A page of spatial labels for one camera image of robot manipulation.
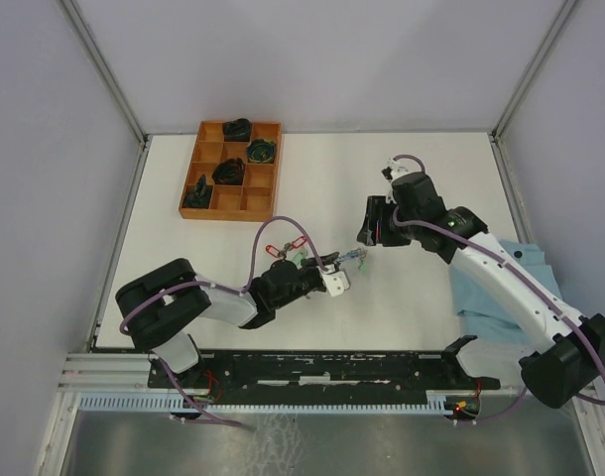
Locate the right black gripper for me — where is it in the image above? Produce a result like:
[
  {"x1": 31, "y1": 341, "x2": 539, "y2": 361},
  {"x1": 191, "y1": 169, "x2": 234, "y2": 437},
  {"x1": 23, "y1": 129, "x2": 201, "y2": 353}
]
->
[{"x1": 356, "y1": 195, "x2": 421, "y2": 247}]

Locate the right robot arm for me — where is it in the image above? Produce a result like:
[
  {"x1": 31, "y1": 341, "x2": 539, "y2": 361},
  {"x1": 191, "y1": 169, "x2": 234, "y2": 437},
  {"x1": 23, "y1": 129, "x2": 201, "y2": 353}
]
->
[{"x1": 357, "y1": 166, "x2": 605, "y2": 409}]

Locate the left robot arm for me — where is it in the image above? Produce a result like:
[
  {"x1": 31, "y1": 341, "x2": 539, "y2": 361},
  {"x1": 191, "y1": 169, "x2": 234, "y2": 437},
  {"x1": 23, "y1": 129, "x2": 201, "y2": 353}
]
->
[{"x1": 115, "y1": 258, "x2": 350, "y2": 387}]

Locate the green tag key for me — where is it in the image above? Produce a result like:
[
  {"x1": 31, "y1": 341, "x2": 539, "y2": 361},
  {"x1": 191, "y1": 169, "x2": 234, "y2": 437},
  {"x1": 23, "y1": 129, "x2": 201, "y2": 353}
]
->
[{"x1": 290, "y1": 249, "x2": 308, "y2": 267}]

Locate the red tag key right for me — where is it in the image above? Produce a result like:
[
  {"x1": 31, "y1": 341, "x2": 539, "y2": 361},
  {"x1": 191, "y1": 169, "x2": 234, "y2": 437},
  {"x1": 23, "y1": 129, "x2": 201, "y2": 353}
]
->
[{"x1": 282, "y1": 235, "x2": 307, "y2": 254}]

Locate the red tag key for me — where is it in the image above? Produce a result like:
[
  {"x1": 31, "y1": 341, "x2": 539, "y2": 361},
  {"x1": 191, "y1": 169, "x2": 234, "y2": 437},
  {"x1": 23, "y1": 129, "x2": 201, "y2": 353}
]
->
[
  {"x1": 282, "y1": 235, "x2": 307, "y2": 254},
  {"x1": 265, "y1": 245, "x2": 286, "y2": 259}
]

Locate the red tag key left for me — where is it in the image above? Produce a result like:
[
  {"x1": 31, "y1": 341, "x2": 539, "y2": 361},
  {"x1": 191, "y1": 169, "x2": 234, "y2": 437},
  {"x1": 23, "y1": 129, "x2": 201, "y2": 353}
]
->
[{"x1": 265, "y1": 245, "x2": 286, "y2": 259}]

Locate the wooden compartment tray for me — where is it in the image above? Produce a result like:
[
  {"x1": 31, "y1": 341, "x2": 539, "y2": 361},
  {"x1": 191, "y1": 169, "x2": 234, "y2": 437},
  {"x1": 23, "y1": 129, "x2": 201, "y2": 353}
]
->
[{"x1": 179, "y1": 118, "x2": 282, "y2": 222}]

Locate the black rolled belt middle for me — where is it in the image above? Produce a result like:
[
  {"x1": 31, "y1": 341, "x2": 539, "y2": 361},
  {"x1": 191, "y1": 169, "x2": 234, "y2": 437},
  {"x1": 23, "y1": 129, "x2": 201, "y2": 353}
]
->
[{"x1": 212, "y1": 158, "x2": 246, "y2": 185}]

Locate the black green rolled belt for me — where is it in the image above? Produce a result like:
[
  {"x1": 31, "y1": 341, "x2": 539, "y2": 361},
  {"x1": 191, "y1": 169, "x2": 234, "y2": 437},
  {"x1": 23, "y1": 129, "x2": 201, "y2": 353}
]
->
[{"x1": 182, "y1": 175, "x2": 213, "y2": 209}]

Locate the green blue rolled belt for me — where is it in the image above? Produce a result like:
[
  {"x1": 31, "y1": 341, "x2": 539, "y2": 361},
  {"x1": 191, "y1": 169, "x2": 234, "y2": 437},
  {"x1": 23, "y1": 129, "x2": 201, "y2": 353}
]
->
[{"x1": 246, "y1": 139, "x2": 277, "y2": 165}]

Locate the light blue cloth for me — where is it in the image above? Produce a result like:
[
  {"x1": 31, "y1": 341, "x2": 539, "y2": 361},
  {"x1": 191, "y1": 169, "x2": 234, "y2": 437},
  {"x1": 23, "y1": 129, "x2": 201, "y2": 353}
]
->
[{"x1": 450, "y1": 238, "x2": 587, "y2": 376}]

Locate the black rolled belt top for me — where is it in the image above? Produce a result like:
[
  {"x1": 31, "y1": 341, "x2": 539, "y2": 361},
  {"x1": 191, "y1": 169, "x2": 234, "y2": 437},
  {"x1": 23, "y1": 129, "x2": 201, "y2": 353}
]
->
[{"x1": 221, "y1": 118, "x2": 253, "y2": 143}]

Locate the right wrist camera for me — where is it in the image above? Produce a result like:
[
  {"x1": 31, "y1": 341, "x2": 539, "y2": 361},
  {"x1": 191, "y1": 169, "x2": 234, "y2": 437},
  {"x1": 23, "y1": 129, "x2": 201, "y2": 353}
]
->
[{"x1": 381, "y1": 158, "x2": 410, "y2": 183}]

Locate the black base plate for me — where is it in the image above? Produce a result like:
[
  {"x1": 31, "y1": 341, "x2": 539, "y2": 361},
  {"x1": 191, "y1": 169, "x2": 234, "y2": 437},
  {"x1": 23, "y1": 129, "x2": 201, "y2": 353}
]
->
[{"x1": 176, "y1": 350, "x2": 501, "y2": 405}]

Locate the right aluminium frame post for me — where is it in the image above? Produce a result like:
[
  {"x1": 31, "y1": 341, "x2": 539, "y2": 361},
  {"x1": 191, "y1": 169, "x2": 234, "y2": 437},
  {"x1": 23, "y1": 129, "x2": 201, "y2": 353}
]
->
[{"x1": 490, "y1": 0, "x2": 581, "y2": 141}]

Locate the aluminium frame post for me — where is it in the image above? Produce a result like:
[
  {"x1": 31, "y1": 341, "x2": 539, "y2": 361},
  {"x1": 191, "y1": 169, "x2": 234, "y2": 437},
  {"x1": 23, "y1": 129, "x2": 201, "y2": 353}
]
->
[
  {"x1": 490, "y1": 0, "x2": 581, "y2": 141},
  {"x1": 57, "y1": 0, "x2": 148, "y2": 144}
]

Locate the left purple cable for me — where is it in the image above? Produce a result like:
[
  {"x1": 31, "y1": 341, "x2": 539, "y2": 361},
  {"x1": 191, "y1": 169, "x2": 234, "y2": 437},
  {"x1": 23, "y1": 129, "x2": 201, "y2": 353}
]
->
[{"x1": 119, "y1": 216, "x2": 333, "y2": 427}]

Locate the white cable duct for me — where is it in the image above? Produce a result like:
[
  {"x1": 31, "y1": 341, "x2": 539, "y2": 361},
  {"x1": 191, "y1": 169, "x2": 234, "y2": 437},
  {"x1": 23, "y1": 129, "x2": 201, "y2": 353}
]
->
[{"x1": 78, "y1": 391, "x2": 452, "y2": 416}]

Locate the left aluminium frame post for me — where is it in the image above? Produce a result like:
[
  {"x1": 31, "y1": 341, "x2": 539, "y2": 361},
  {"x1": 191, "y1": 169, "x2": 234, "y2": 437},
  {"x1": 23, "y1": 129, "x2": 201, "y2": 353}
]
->
[{"x1": 57, "y1": 0, "x2": 148, "y2": 144}]

